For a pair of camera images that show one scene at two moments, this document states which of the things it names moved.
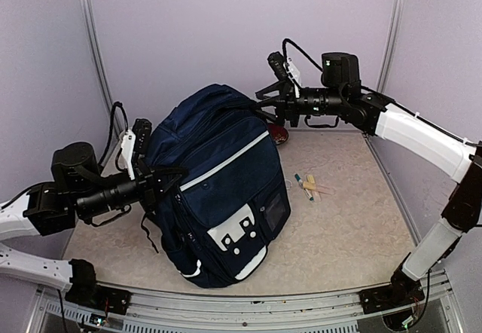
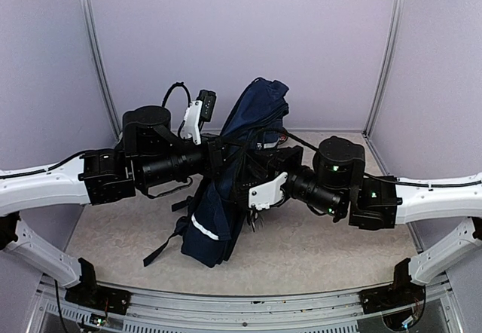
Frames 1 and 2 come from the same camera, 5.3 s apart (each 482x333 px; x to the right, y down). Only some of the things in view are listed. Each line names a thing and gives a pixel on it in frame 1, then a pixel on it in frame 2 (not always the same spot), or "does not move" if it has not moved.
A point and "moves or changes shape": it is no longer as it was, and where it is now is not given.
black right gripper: x=288 y=97 → x=273 y=163
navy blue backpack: x=218 y=218 moves or changes shape
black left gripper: x=149 y=184 → x=215 y=163
